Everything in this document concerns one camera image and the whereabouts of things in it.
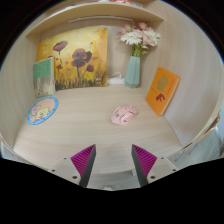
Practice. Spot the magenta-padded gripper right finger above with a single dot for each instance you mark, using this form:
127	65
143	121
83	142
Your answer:
145	160

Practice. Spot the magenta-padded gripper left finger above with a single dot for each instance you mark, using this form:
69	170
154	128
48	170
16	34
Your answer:
81	160

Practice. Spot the pink computer mouse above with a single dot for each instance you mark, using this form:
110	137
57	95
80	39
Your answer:
124	115

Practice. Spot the round blue-rimmed cartoon mouse pad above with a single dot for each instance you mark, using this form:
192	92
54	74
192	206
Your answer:
42	110

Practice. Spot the orange covered book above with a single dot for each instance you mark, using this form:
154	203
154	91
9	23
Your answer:
162	90

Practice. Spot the white power strip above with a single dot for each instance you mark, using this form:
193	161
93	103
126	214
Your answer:
116	81

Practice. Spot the teal faceted vase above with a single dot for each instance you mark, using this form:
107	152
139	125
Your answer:
132	73

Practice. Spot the green covered book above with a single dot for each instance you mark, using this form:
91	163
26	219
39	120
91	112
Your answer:
44	76

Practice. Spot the yellow poppy flower painting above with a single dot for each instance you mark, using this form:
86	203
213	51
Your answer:
80	60

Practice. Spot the pink and white flower bouquet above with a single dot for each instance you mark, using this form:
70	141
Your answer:
138	36

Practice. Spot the white light bar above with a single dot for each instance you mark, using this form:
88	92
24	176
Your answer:
100	18

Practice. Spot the light wooden shelf board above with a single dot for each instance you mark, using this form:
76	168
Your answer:
100	9

